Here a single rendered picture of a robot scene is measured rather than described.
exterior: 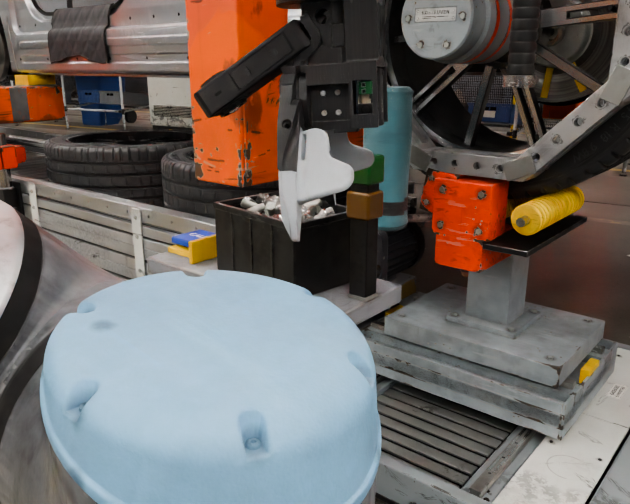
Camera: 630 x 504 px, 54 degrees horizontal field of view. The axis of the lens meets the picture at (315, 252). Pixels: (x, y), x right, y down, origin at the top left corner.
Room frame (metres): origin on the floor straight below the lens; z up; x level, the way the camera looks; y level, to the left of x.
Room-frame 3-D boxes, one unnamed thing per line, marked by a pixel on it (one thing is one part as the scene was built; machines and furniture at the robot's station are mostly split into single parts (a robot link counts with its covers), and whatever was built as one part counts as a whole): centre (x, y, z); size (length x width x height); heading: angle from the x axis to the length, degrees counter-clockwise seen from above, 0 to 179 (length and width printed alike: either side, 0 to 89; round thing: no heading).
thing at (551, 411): (1.32, -0.39, 0.13); 0.50 x 0.36 x 0.10; 51
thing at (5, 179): (2.17, 1.09, 0.30); 0.09 x 0.05 x 0.50; 51
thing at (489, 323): (1.31, -0.41, 0.32); 0.40 x 0.30 x 0.28; 51
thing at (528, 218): (1.18, -0.46, 0.51); 0.29 x 0.06 x 0.06; 141
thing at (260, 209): (0.95, 0.05, 0.51); 0.20 x 0.14 x 0.13; 43
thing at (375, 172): (0.86, -0.07, 0.64); 0.04 x 0.04 x 0.04; 51
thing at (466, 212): (1.21, -0.32, 0.48); 0.16 x 0.12 x 0.17; 141
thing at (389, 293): (0.98, 0.08, 0.44); 0.43 x 0.17 x 0.03; 51
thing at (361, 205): (0.86, -0.07, 0.59); 0.04 x 0.04 x 0.04; 51
